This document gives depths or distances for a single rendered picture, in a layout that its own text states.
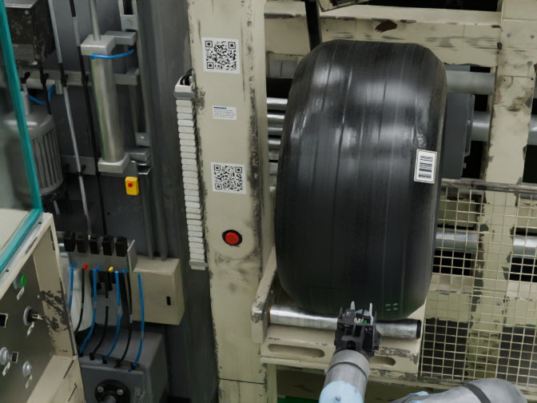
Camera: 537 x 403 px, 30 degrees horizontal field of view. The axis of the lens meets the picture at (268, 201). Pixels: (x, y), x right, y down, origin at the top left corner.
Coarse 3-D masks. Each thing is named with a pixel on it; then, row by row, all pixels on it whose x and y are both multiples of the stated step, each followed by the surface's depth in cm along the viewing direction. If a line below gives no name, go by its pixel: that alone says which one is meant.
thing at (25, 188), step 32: (0, 0) 173; (0, 32) 175; (0, 64) 176; (0, 96) 178; (0, 128) 179; (0, 160) 180; (32, 160) 192; (0, 192) 181; (32, 192) 195; (0, 224) 182; (32, 224) 194; (0, 256) 183
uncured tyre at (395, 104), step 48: (336, 48) 206; (384, 48) 206; (288, 96) 201; (336, 96) 195; (384, 96) 194; (432, 96) 196; (288, 144) 195; (336, 144) 191; (384, 144) 190; (432, 144) 192; (288, 192) 194; (336, 192) 191; (384, 192) 189; (432, 192) 193; (288, 240) 197; (336, 240) 193; (384, 240) 191; (432, 240) 200; (288, 288) 208; (336, 288) 201; (384, 288) 198
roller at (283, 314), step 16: (272, 304) 227; (272, 320) 226; (288, 320) 225; (304, 320) 224; (320, 320) 224; (336, 320) 223; (400, 320) 221; (416, 320) 221; (400, 336) 221; (416, 336) 220
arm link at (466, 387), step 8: (464, 384) 150; (448, 392) 147; (456, 392) 147; (464, 392) 146; (472, 392) 146; (480, 392) 146; (424, 400) 146; (432, 400) 146; (440, 400) 145; (448, 400) 145; (456, 400) 145; (464, 400) 145; (472, 400) 145; (480, 400) 145; (488, 400) 145
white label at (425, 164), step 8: (416, 152) 189; (424, 152) 190; (432, 152) 190; (416, 160) 189; (424, 160) 190; (432, 160) 190; (416, 168) 189; (424, 168) 189; (432, 168) 190; (416, 176) 189; (424, 176) 189; (432, 176) 190
